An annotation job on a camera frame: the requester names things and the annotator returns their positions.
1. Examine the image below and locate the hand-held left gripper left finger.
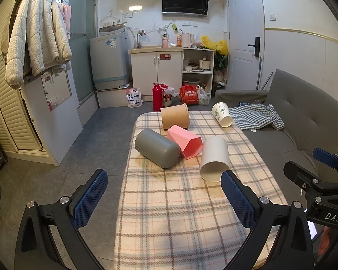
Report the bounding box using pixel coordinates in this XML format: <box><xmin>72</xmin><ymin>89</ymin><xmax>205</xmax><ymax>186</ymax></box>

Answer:
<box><xmin>15</xmin><ymin>169</ymin><xmax>109</xmax><ymax>270</ymax></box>

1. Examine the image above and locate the mop handle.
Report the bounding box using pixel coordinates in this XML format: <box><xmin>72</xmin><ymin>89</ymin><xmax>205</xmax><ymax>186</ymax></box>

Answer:
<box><xmin>257</xmin><ymin>56</ymin><xmax>263</xmax><ymax>88</ymax></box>

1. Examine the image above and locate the grey plastic cup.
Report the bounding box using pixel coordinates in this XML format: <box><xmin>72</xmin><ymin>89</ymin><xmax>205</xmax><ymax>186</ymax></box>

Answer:
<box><xmin>134</xmin><ymin>128</ymin><xmax>181</xmax><ymax>169</ymax></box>

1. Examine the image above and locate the pink faceted cup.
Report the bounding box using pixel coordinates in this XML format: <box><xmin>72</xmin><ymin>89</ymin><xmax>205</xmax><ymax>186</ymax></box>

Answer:
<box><xmin>167</xmin><ymin>124</ymin><xmax>203</xmax><ymax>160</ymax></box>

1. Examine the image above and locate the yellow plastic bag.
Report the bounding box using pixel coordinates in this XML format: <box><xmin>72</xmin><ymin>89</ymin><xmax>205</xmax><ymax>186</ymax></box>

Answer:
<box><xmin>201</xmin><ymin>35</ymin><xmax>229</xmax><ymax>56</ymax></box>

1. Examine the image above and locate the white plastic cup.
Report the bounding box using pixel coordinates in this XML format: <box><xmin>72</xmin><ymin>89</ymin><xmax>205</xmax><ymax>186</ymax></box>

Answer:
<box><xmin>200</xmin><ymin>136</ymin><xmax>231</xmax><ymax>182</ymax></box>

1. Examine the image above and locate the wire clothes hanger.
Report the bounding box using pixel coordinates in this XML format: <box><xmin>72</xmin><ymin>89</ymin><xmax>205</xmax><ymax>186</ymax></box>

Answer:
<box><xmin>100</xmin><ymin>10</ymin><xmax>122</xmax><ymax>26</ymax></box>

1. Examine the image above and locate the grey washing machine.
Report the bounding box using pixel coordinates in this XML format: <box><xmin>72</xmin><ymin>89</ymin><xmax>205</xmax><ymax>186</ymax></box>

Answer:
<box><xmin>89</xmin><ymin>25</ymin><xmax>130</xmax><ymax>91</ymax></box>

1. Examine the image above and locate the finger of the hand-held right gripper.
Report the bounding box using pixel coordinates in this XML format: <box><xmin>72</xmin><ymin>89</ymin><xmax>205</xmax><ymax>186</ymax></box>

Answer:
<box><xmin>313</xmin><ymin>147</ymin><xmax>338</xmax><ymax>184</ymax></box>
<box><xmin>283</xmin><ymin>160</ymin><xmax>322</xmax><ymax>195</ymax></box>

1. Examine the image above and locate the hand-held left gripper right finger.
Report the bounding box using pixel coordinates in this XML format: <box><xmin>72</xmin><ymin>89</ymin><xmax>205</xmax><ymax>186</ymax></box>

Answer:
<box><xmin>220</xmin><ymin>170</ymin><xmax>316</xmax><ymax>270</ymax></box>

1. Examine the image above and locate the white door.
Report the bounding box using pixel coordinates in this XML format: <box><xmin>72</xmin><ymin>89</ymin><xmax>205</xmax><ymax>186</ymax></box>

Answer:
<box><xmin>226</xmin><ymin>0</ymin><xmax>266</xmax><ymax>91</ymax></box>

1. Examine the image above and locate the metal faucet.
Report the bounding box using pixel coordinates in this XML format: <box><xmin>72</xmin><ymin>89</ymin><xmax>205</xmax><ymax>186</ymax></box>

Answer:
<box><xmin>136</xmin><ymin>29</ymin><xmax>147</xmax><ymax>49</ymax></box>

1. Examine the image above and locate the white open shelf unit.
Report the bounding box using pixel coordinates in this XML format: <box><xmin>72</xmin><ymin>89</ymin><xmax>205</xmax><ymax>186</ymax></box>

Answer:
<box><xmin>182</xmin><ymin>48</ymin><xmax>216</xmax><ymax>89</ymax></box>

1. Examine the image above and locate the white sink cabinet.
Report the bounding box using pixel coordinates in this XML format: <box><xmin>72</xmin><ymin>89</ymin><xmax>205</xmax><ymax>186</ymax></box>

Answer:
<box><xmin>128</xmin><ymin>47</ymin><xmax>184</xmax><ymax>92</ymax></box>

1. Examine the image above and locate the plaid tablecloth table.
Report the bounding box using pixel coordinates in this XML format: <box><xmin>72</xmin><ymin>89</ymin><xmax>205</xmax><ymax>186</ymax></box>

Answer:
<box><xmin>114</xmin><ymin>110</ymin><xmax>289</xmax><ymax>270</ymax></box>

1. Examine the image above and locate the green potted plant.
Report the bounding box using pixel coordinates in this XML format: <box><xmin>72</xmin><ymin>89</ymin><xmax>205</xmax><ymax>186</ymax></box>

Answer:
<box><xmin>214</xmin><ymin>53</ymin><xmax>229</xmax><ymax>71</ymax></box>

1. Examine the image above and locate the grey sofa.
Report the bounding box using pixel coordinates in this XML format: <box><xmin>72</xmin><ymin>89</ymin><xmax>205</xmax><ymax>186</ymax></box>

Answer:
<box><xmin>214</xmin><ymin>69</ymin><xmax>338</xmax><ymax>211</ymax></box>

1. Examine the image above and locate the red shopping bag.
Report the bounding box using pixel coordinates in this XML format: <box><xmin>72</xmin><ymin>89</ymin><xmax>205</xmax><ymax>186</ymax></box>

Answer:
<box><xmin>179</xmin><ymin>84</ymin><xmax>199</xmax><ymax>105</ymax></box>

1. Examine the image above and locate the white platform base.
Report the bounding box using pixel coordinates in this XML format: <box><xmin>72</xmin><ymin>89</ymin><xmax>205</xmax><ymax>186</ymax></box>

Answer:
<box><xmin>95</xmin><ymin>85</ymin><xmax>133</xmax><ymax>109</ymax></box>

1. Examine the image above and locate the white cabinet door panel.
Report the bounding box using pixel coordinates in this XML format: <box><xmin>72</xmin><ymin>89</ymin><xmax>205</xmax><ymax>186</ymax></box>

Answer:
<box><xmin>22</xmin><ymin>67</ymin><xmax>84</xmax><ymax>167</ymax></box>

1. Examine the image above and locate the white blue printed packet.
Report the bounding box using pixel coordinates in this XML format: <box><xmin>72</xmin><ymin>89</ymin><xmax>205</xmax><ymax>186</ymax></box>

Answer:
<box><xmin>126</xmin><ymin>88</ymin><xmax>143</xmax><ymax>108</ymax></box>

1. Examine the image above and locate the brown paper cup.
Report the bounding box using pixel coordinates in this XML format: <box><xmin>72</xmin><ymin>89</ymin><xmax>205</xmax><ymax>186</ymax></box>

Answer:
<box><xmin>160</xmin><ymin>104</ymin><xmax>191</xmax><ymax>131</ymax></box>

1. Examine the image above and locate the white puffer jacket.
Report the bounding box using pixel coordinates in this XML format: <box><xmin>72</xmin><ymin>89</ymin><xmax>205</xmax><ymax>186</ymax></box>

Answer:
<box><xmin>5</xmin><ymin>0</ymin><xmax>73</xmax><ymax>88</ymax></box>

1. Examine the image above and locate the cream louvred wardrobe door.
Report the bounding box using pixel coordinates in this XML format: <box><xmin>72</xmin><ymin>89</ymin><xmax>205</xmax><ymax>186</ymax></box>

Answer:
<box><xmin>0</xmin><ymin>6</ymin><xmax>46</xmax><ymax>158</ymax></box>

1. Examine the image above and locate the green checked cloth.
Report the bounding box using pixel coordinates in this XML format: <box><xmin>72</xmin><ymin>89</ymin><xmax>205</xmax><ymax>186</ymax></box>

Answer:
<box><xmin>230</xmin><ymin>103</ymin><xmax>285</xmax><ymax>131</ymax></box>

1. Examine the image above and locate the clear plastic bag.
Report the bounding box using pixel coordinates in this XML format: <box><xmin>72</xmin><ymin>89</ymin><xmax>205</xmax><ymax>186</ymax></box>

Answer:
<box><xmin>197</xmin><ymin>86</ymin><xmax>211</xmax><ymax>106</ymax></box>

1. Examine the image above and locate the pink hanging garment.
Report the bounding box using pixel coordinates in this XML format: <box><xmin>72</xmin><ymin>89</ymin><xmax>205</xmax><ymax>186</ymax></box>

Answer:
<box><xmin>57</xmin><ymin>3</ymin><xmax>72</xmax><ymax>39</ymax></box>

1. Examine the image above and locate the black door handle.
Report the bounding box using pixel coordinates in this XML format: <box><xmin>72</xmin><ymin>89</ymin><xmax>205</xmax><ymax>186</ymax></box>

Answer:
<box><xmin>248</xmin><ymin>36</ymin><xmax>261</xmax><ymax>57</ymax></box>

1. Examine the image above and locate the frosted glass sliding door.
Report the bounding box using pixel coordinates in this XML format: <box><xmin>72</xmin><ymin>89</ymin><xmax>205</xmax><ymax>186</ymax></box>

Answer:
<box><xmin>68</xmin><ymin>0</ymin><xmax>99</xmax><ymax>108</ymax></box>

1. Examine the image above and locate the red thermos flask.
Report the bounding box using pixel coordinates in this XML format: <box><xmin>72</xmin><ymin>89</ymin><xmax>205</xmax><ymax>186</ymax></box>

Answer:
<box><xmin>153</xmin><ymin>83</ymin><xmax>162</xmax><ymax>112</ymax></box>

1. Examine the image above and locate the white printed paper cup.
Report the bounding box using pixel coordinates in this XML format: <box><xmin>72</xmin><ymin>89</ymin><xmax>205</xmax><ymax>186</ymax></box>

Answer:
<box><xmin>211</xmin><ymin>102</ymin><xmax>234</xmax><ymax>128</ymax></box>

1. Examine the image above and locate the pink electric kettle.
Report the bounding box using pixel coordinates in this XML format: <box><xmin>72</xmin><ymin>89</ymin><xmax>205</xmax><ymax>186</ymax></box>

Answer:
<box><xmin>181</xmin><ymin>33</ymin><xmax>194</xmax><ymax>48</ymax></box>

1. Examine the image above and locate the white cartoon plastic bag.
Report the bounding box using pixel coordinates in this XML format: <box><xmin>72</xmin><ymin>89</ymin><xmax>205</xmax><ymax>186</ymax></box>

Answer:
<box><xmin>161</xmin><ymin>84</ymin><xmax>180</xmax><ymax>108</ymax></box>

